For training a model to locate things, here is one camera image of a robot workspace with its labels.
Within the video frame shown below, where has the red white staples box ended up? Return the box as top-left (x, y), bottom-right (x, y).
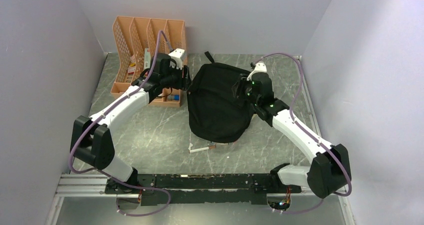
top-left (127, 62), bottom-right (136, 74)

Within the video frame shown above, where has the white brown pen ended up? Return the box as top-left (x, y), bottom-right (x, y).
top-left (188, 143), bottom-right (216, 154)

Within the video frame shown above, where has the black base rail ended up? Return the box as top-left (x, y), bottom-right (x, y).
top-left (104, 173), bottom-right (302, 206)

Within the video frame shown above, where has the black student backpack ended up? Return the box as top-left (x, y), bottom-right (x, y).
top-left (187, 51), bottom-right (254, 143)

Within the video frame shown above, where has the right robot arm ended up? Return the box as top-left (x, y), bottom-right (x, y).
top-left (232, 72), bottom-right (352, 199)

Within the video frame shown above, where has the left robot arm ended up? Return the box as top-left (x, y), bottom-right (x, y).
top-left (70, 48), bottom-right (191, 193)

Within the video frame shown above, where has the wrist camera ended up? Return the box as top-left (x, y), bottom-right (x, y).
top-left (168, 48), bottom-right (187, 70)
top-left (246, 61), bottom-right (267, 81)

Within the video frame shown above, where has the peach plastic desk organizer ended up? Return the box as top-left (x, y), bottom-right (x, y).
top-left (110, 16), bottom-right (187, 99)

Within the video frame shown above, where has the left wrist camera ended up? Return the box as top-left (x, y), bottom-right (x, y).
top-left (168, 48), bottom-right (187, 70)

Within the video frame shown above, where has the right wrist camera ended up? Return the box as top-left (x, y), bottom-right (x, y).
top-left (246, 61), bottom-right (267, 81)

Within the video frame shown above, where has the teal stationery box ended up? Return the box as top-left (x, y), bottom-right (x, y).
top-left (143, 48), bottom-right (152, 69)

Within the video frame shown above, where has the aluminium frame rail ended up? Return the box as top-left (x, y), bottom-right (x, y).
top-left (54, 173), bottom-right (347, 198)

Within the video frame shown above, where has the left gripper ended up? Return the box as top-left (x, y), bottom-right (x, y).
top-left (160, 61), bottom-right (192, 91)

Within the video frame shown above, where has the blue cap item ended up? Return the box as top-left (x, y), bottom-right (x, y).
top-left (166, 94), bottom-right (180, 101)

